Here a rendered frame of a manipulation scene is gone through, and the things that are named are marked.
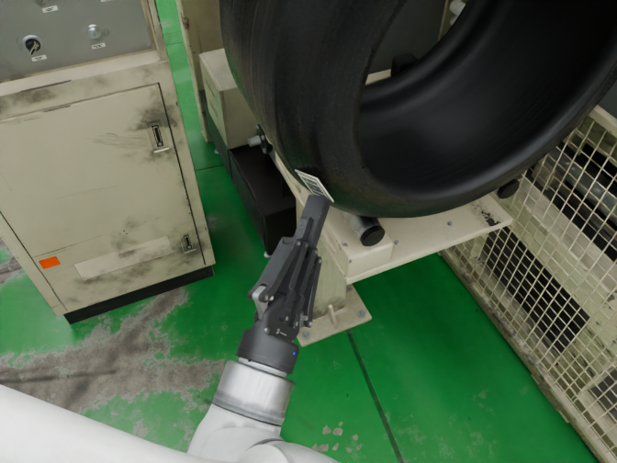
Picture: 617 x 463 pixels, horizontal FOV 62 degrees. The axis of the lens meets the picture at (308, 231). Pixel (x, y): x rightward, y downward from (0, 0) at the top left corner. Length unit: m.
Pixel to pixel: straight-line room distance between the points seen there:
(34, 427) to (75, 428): 0.03
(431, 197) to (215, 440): 0.46
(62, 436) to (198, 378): 1.30
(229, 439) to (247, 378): 0.07
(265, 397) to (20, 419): 0.26
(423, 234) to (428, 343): 0.85
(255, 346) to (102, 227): 1.05
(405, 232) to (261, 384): 0.50
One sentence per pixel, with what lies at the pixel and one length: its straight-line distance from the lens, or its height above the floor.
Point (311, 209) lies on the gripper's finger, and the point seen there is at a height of 1.05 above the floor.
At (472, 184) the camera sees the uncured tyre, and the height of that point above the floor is 0.98.
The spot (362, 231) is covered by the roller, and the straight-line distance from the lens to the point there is 0.85.
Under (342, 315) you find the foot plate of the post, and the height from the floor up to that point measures 0.01.
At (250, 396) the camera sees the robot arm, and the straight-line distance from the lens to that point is 0.62.
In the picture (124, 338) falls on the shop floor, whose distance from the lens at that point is 1.88.
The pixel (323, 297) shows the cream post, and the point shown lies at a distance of 1.69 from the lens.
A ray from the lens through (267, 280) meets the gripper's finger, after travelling 0.63.
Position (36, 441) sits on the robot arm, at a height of 1.16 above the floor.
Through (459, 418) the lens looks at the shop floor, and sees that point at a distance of 1.72.
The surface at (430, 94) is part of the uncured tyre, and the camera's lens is 1.09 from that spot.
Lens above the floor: 1.56
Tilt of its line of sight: 50 degrees down
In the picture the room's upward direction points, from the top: straight up
